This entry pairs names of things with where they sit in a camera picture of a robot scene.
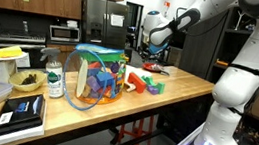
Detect red metal stool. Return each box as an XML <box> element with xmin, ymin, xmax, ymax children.
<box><xmin>116</xmin><ymin>110</ymin><xmax>156</xmax><ymax>145</ymax></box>

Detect white folded cloth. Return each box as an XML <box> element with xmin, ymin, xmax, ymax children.
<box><xmin>124</xmin><ymin>64</ymin><xmax>154</xmax><ymax>84</ymax></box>

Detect small green foam block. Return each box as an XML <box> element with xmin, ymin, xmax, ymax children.
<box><xmin>139</xmin><ymin>74</ymin><xmax>153</xmax><ymax>85</ymax></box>

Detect gray cloth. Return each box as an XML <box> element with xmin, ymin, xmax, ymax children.
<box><xmin>151</xmin><ymin>63</ymin><xmax>172</xmax><ymax>77</ymax></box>

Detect stainless steel fridge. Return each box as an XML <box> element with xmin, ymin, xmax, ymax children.
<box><xmin>76</xmin><ymin>0</ymin><xmax>133</xmax><ymax>51</ymax></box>

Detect yellow sponge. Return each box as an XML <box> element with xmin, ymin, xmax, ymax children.
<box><xmin>0</xmin><ymin>42</ymin><xmax>25</xmax><ymax>62</ymax></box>

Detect dark food pieces in bowl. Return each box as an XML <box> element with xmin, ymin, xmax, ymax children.
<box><xmin>21</xmin><ymin>72</ymin><xmax>38</xmax><ymax>87</ymax></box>

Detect white paper on stove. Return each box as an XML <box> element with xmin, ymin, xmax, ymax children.
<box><xmin>14</xmin><ymin>51</ymin><xmax>33</xmax><ymax>70</ymax></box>

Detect yellow-green bowl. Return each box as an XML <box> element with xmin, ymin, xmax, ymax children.
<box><xmin>7</xmin><ymin>66</ymin><xmax>49</xmax><ymax>96</ymax></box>

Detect white paper on fridge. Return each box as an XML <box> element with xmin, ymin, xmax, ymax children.
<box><xmin>108</xmin><ymin>14</ymin><xmax>126</xmax><ymax>28</ymax></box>

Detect white stacked containers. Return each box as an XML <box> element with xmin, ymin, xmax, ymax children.
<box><xmin>65</xmin><ymin>19</ymin><xmax>80</xmax><ymax>29</ymax></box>

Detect green stepped foam block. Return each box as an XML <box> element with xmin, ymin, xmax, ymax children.
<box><xmin>148</xmin><ymin>78</ymin><xmax>167</xmax><ymax>95</ymax></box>

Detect red plate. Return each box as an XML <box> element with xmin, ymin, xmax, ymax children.
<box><xmin>141</xmin><ymin>61</ymin><xmax>169</xmax><ymax>75</ymax></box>

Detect beige wooden block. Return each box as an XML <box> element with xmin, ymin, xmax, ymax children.
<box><xmin>122</xmin><ymin>81</ymin><xmax>137</xmax><ymax>93</ymax></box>

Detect orange object on shelf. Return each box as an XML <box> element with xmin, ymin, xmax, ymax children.
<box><xmin>215</xmin><ymin>58</ymin><xmax>231</xmax><ymax>68</ymax></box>

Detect silver microwave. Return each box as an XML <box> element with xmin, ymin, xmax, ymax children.
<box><xmin>47</xmin><ymin>24</ymin><xmax>83</xmax><ymax>46</ymax></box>

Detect purple foam block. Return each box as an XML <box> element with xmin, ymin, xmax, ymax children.
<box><xmin>146</xmin><ymin>84</ymin><xmax>160</xmax><ymax>96</ymax></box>

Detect white bucket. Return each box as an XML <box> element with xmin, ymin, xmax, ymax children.
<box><xmin>0</xmin><ymin>57</ymin><xmax>21</xmax><ymax>86</ymax></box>

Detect clear spray bottle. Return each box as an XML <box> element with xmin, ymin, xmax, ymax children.
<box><xmin>34</xmin><ymin>45</ymin><xmax>70</xmax><ymax>100</ymax></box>

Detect black kitchen stove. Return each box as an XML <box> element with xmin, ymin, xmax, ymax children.
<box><xmin>0</xmin><ymin>29</ymin><xmax>49</xmax><ymax>72</ymax></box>

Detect red foam block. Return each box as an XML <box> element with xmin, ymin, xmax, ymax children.
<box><xmin>125</xmin><ymin>71</ymin><xmax>148</xmax><ymax>95</ymax></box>

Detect black book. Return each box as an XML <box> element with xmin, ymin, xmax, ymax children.
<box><xmin>0</xmin><ymin>88</ymin><xmax>50</xmax><ymax>145</ymax></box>

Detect clear plastic toy bin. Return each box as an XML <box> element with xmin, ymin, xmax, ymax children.
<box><xmin>57</xmin><ymin>40</ymin><xmax>131</xmax><ymax>117</ymax></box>

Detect white plate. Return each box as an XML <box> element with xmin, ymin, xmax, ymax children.
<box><xmin>0</xmin><ymin>48</ymin><xmax>29</xmax><ymax>66</ymax></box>

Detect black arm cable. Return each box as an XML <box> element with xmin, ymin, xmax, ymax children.
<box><xmin>162</xmin><ymin>4</ymin><xmax>259</xmax><ymax>118</ymax></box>

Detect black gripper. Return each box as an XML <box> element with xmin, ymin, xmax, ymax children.
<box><xmin>142</xmin><ymin>49</ymin><xmax>160</xmax><ymax>64</ymax></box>

